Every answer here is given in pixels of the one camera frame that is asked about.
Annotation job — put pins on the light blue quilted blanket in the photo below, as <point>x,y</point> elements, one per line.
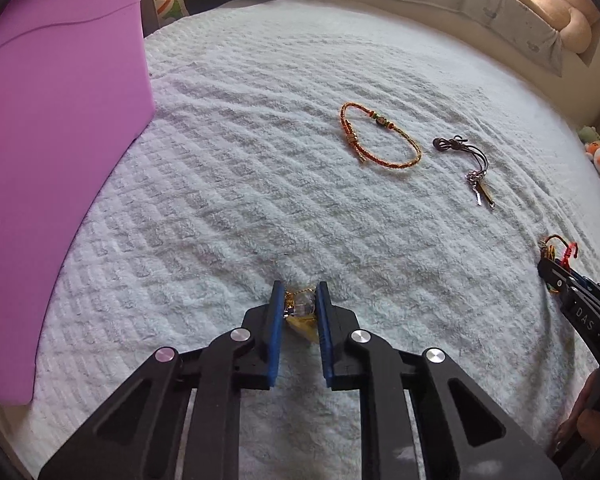
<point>330,200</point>

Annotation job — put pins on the grey padded window cushion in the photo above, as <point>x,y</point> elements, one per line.
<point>455,0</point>

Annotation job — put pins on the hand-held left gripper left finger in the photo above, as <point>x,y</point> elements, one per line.
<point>275,335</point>

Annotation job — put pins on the green plush toy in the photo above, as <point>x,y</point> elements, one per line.
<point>587,133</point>

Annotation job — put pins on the person's right hand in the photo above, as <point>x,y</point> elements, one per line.
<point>577,410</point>

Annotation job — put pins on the purple plastic storage bin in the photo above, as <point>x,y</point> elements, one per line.
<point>55,170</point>

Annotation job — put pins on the beige teddy bear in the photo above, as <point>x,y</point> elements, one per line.
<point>570,15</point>

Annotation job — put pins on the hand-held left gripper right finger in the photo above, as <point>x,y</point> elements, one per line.
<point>324,335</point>

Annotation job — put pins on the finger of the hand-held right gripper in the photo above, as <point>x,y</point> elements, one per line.
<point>582,280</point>
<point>555,275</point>

